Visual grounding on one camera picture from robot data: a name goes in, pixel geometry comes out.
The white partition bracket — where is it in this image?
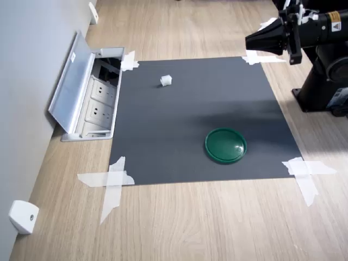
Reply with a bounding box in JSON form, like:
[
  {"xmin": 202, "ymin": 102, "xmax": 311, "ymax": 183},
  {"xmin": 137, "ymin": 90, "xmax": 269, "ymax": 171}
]
[{"xmin": 88, "ymin": 2, "xmax": 99, "ymax": 26}]

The black plug with blue label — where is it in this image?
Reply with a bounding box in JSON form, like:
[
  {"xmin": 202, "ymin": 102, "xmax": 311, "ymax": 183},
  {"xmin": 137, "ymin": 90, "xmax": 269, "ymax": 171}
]
[{"xmin": 326, "ymin": 87, "xmax": 348, "ymax": 119}]

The small white camera box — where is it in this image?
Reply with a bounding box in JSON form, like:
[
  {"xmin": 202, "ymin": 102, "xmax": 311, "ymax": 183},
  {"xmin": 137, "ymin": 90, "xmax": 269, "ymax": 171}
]
[{"xmin": 297, "ymin": 4, "xmax": 319, "ymax": 24}]

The silver cable duct lid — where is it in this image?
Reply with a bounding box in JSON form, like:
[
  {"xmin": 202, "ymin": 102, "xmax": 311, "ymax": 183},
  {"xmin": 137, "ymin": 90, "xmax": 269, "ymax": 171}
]
[{"xmin": 48, "ymin": 29, "xmax": 96, "ymax": 134}]

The round green lid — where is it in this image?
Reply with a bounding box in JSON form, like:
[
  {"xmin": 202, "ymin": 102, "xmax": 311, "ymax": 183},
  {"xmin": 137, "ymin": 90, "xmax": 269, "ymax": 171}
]
[{"xmin": 204, "ymin": 127, "xmax": 248, "ymax": 165}]

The small white plastic terminal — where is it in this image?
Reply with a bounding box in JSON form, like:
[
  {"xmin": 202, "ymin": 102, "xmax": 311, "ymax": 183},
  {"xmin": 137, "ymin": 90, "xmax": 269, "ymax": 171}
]
[{"xmin": 160, "ymin": 74, "xmax": 173, "ymax": 88}]

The white corner bracket with screw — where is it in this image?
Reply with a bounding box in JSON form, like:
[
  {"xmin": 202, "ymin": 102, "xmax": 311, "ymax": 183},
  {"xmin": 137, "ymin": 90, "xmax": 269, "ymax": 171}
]
[{"xmin": 8, "ymin": 200, "xmax": 40, "ymax": 235}]

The white taped table bracket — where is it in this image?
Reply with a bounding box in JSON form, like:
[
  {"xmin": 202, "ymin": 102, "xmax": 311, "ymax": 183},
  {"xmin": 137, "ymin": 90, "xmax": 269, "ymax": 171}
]
[{"xmin": 257, "ymin": 17, "xmax": 278, "ymax": 32}]

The silver cable duct box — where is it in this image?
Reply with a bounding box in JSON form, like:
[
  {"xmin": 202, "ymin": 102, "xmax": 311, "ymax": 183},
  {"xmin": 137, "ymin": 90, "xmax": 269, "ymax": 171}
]
[{"xmin": 61, "ymin": 47, "xmax": 126, "ymax": 142}]

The dark grey mat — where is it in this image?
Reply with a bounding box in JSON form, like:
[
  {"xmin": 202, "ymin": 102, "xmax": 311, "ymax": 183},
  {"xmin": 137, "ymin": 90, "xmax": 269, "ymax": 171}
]
[{"xmin": 109, "ymin": 56, "xmax": 303, "ymax": 186}]

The white tape strip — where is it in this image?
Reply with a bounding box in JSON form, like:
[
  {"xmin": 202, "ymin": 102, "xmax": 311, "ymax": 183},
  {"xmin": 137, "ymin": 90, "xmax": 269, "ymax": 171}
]
[
  {"xmin": 288, "ymin": 157, "xmax": 319, "ymax": 208},
  {"xmin": 282, "ymin": 160, "xmax": 338, "ymax": 176},
  {"xmin": 77, "ymin": 170, "xmax": 135, "ymax": 188},
  {"xmin": 120, "ymin": 50, "xmax": 140, "ymax": 72},
  {"xmin": 100, "ymin": 156, "xmax": 127, "ymax": 225},
  {"xmin": 245, "ymin": 49, "xmax": 259, "ymax": 65},
  {"xmin": 241, "ymin": 55, "xmax": 287, "ymax": 65}
]

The white power socket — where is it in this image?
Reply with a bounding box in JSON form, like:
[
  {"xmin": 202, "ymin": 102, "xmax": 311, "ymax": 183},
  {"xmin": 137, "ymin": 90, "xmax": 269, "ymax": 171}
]
[
  {"xmin": 89, "ymin": 78, "xmax": 117, "ymax": 101},
  {"xmin": 84, "ymin": 99, "xmax": 114, "ymax": 123}
]

